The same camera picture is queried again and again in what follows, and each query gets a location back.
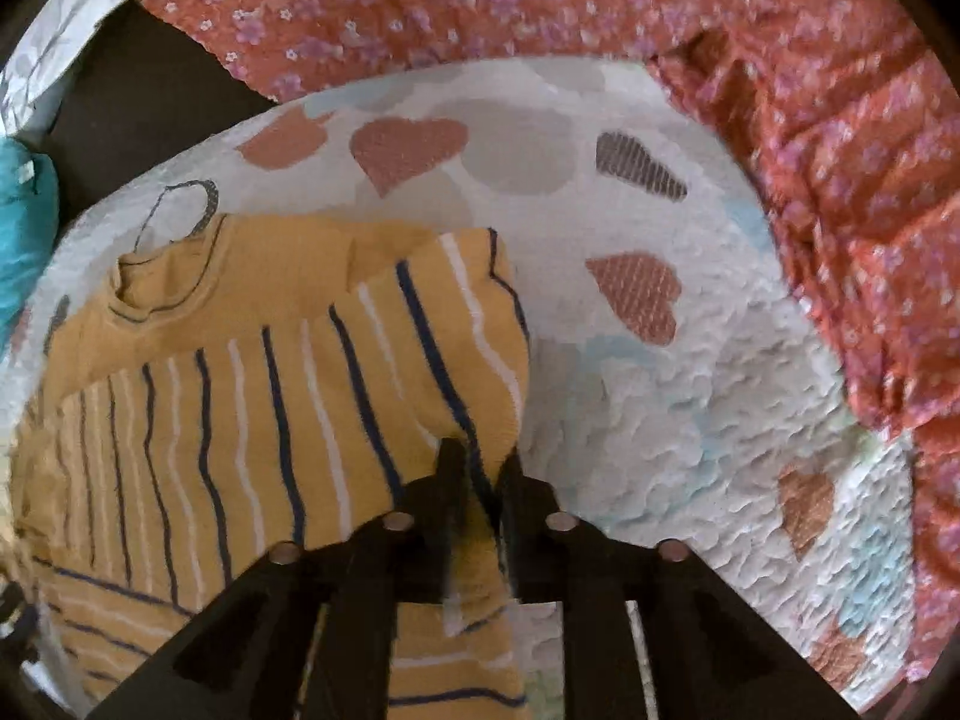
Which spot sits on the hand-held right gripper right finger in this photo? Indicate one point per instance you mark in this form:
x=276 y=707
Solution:
x=519 y=496

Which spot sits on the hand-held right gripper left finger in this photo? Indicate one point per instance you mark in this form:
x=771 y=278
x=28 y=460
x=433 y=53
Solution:
x=451 y=481

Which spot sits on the teal cloth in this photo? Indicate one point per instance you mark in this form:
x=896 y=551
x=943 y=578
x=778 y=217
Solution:
x=26 y=240

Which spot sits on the yellow striped shirt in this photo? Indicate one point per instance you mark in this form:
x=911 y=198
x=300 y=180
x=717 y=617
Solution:
x=262 y=405

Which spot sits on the white plastic sheet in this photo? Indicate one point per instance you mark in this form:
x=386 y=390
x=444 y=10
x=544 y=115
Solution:
x=67 y=22

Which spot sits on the orange floral cloth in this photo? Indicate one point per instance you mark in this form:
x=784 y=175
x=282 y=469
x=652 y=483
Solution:
x=825 y=127

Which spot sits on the heart print quilt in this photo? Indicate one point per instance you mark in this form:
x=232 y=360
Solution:
x=675 y=405

